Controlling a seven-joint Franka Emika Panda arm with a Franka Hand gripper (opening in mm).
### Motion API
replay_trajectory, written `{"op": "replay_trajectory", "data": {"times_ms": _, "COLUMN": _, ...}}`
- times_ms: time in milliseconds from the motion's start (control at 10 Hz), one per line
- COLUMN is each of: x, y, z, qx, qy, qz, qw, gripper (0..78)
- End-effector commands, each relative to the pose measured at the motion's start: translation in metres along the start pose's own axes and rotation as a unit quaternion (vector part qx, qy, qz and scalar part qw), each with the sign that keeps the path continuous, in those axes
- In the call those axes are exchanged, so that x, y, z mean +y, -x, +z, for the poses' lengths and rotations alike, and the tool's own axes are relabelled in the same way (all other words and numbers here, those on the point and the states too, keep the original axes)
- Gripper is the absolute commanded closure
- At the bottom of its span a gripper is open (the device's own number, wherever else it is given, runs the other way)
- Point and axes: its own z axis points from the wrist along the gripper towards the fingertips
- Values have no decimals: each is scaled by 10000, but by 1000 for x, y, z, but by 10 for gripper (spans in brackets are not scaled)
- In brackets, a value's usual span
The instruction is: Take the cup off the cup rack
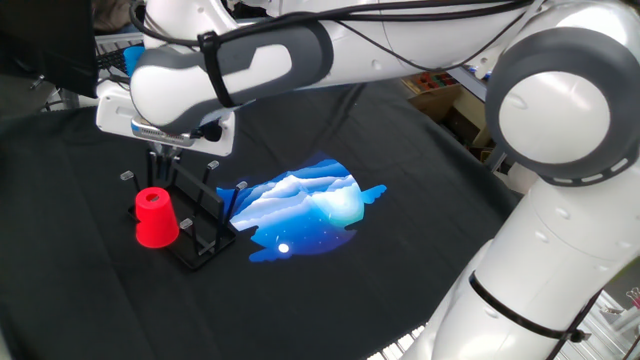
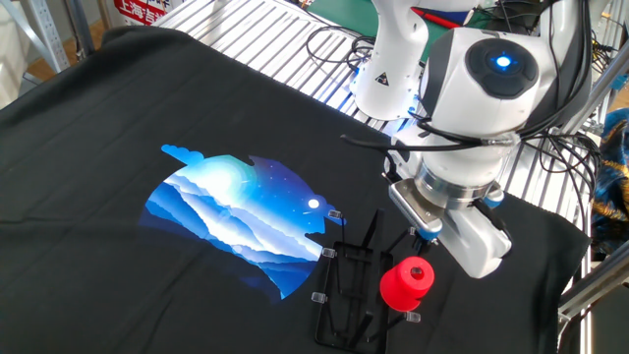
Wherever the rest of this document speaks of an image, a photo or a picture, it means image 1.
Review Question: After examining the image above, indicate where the grey metal shelf board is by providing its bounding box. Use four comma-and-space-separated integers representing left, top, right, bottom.
447, 67, 489, 101

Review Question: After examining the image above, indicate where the black cloth with blue print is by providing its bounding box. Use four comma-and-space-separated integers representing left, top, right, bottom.
0, 82, 521, 360

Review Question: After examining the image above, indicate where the silver camera box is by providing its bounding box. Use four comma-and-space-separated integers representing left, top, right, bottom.
130, 117, 197, 148

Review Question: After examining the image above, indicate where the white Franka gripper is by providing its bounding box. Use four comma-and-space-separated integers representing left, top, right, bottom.
95, 79, 236, 179

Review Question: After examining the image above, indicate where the black camera cable plug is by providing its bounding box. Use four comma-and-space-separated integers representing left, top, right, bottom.
198, 121, 224, 143

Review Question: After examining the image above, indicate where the blue plastic cup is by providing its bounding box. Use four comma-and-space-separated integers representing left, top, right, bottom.
123, 45, 147, 77

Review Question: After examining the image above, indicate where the black computer monitor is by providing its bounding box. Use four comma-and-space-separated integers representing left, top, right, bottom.
0, 0, 109, 101

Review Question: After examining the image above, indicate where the red plastic cup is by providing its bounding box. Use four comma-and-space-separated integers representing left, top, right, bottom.
134, 186, 180, 250

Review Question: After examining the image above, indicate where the brown cardboard box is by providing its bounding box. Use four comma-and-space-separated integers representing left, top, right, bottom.
408, 83, 464, 124

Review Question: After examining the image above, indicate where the pale cardboard box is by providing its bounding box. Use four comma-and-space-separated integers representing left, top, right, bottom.
451, 87, 501, 149

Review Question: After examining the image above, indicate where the black computer keyboard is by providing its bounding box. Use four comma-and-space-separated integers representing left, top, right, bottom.
95, 47, 129, 74

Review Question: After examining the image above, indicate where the black wire cup rack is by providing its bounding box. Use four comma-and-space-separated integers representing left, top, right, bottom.
119, 148, 249, 272

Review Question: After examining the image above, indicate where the aluminium frame bar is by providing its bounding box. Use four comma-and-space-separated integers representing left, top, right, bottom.
482, 147, 507, 174

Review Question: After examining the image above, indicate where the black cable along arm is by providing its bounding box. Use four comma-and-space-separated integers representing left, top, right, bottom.
128, 0, 640, 360

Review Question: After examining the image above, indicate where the tray with coloured blocks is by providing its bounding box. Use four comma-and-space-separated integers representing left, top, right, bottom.
399, 72, 461, 96

